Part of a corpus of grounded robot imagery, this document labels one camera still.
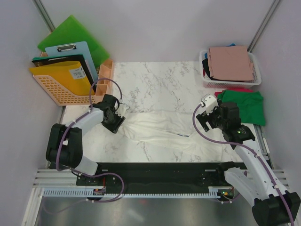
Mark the white printed t shirt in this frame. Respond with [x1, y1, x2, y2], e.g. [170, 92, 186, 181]
[118, 111, 234, 162]

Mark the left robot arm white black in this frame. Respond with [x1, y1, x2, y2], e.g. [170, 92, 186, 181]
[46, 95, 125, 185]

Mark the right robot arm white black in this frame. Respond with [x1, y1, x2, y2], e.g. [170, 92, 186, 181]
[192, 95, 301, 226]

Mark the red t shirt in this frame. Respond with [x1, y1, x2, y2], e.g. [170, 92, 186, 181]
[214, 88, 253, 97]

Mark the peach compartment organizer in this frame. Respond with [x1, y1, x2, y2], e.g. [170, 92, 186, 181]
[95, 59, 114, 96]

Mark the white laundry basket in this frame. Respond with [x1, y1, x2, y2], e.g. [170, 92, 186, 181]
[199, 50, 261, 89]

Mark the green t shirt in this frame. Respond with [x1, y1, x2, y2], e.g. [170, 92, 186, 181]
[217, 91, 266, 126]

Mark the orange mesh file holder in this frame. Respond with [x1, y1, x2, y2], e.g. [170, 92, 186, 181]
[32, 52, 104, 106]

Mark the black garment in basket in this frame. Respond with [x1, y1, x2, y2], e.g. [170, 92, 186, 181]
[202, 58, 210, 77]

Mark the pink folded t shirt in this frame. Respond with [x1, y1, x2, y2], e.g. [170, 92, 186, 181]
[207, 46, 253, 81]

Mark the yellow folder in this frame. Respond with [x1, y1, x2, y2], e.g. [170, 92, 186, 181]
[29, 61, 91, 96]

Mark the light blue clipboard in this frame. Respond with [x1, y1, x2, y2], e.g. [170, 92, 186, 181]
[45, 41, 98, 81]

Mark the black folder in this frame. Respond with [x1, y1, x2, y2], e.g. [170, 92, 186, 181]
[32, 54, 97, 80]

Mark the green plastic board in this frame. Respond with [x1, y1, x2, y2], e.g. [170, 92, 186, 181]
[38, 15, 110, 67]

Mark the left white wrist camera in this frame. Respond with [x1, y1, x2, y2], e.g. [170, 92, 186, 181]
[116, 103, 130, 117]

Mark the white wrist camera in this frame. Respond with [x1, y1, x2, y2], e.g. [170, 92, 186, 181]
[200, 94, 219, 115]
[116, 103, 130, 117]

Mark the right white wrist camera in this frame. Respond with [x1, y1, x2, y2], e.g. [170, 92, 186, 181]
[200, 94, 219, 115]

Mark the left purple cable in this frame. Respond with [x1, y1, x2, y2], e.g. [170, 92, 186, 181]
[55, 79, 125, 203]

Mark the purple cable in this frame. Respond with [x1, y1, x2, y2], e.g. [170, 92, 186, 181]
[55, 79, 125, 203]
[192, 103, 296, 226]

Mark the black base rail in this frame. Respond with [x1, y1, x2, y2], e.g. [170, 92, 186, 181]
[76, 161, 246, 193]

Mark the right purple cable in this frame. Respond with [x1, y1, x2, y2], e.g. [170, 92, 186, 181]
[192, 103, 296, 226]

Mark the white cable duct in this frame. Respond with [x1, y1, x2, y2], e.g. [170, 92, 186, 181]
[43, 187, 220, 199]

